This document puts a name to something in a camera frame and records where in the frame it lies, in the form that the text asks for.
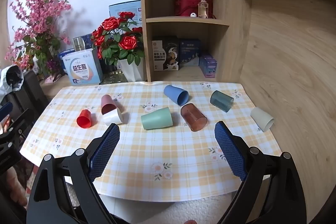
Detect blue cup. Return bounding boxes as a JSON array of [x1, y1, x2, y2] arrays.
[[163, 85, 189, 106]]

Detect large blue and white box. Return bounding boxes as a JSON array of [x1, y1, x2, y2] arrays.
[[109, 0, 143, 28]]

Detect light green cup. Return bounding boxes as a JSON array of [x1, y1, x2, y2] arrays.
[[141, 107, 173, 130]]

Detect pink blossom branches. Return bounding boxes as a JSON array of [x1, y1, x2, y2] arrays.
[[4, 0, 72, 75]]

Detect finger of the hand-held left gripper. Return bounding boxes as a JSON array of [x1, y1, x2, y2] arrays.
[[0, 135, 23, 170], [0, 101, 30, 135]]

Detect red rose bouquet white vase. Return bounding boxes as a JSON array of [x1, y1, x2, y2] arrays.
[[91, 11, 145, 83]]

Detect teal translucent cup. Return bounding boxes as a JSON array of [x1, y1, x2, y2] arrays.
[[210, 90, 234, 113]]

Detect clear perfume bottle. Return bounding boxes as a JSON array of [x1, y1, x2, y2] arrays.
[[198, 0, 209, 19]]

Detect white and blue carton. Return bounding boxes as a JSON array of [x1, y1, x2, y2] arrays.
[[62, 48, 103, 86]]

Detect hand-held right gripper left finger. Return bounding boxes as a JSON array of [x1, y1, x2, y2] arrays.
[[26, 123, 121, 224]]

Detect wooden shelf unit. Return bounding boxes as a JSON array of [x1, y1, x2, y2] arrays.
[[139, 0, 254, 83]]

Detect steel cup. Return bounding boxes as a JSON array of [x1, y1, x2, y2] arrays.
[[72, 37, 85, 52]]

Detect white cup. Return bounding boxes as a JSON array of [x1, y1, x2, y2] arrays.
[[102, 108, 124, 126]]

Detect black chair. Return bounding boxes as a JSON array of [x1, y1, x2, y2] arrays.
[[10, 70, 50, 122]]

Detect dark blue box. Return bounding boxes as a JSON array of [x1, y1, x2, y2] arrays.
[[179, 38, 202, 66]]

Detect brown translucent cup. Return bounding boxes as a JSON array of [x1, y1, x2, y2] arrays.
[[180, 103, 208, 132]]

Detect purple box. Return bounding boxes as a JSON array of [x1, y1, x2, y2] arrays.
[[199, 54, 218, 79]]

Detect white and black bag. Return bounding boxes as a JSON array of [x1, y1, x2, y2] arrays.
[[0, 65, 25, 96]]

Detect cream cup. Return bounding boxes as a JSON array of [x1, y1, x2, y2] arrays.
[[250, 107, 275, 132]]

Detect red plastic cup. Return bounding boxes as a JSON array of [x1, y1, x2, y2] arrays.
[[77, 109, 92, 128]]

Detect black biscuit box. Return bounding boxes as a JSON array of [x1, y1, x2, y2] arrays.
[[152, 36, 180, 72]]

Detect dusty pink cup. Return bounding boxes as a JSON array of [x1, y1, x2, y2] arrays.
[[101, 94, 117, 115]]

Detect yellow checked floral table mat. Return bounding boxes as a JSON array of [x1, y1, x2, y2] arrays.
[[20, 81, 282, 201]]

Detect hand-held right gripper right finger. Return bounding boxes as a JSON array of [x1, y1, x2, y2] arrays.
[[214, 121, 308, 224]]

